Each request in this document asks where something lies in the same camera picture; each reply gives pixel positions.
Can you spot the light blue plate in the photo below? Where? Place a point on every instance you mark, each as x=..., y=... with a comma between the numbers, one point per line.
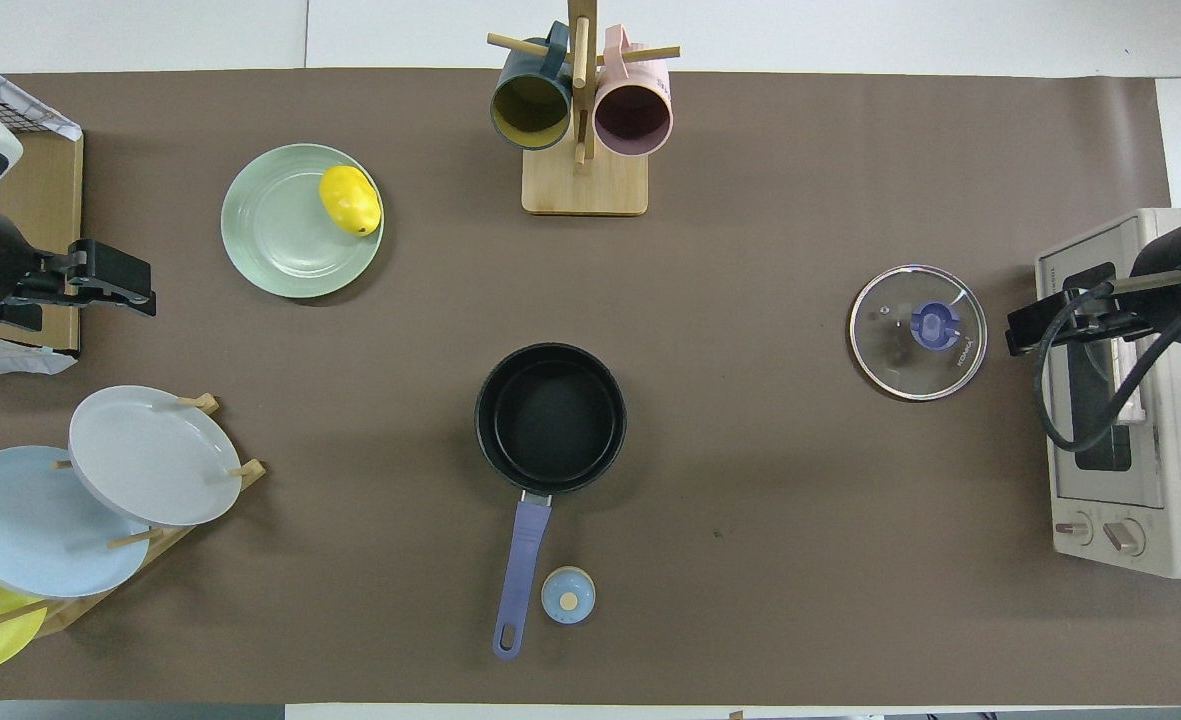
x=20, y=530

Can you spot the white paper sheet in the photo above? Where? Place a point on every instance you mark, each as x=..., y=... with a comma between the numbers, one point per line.
x=0, y=358

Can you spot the glass lid blue knob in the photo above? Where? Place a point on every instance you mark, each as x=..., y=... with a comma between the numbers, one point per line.
x=890, y=350

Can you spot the wooden mug tree stand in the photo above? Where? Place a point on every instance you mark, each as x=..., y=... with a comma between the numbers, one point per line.
x=585, y=190

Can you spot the grey plate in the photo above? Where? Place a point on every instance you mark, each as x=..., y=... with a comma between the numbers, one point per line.
x=150, y=455

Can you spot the brown table mat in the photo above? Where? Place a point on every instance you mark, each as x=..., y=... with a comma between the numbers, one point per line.
x=750, y=550

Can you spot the pale green plate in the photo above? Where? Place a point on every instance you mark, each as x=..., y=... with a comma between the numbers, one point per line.
x=280, y=235

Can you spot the dark blue mug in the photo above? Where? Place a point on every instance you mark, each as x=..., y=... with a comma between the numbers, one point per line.
x=530, y=112

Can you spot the wooden plate rack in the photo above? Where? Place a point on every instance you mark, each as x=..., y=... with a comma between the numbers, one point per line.
x=80, y=605

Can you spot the pink mug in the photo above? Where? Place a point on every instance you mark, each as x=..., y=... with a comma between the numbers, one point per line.
x=633, y=115

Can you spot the white toaster oven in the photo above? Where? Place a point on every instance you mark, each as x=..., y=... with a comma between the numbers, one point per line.
x=1150, y=485

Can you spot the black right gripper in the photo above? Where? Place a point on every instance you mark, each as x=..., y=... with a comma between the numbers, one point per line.
x=1165, y=258

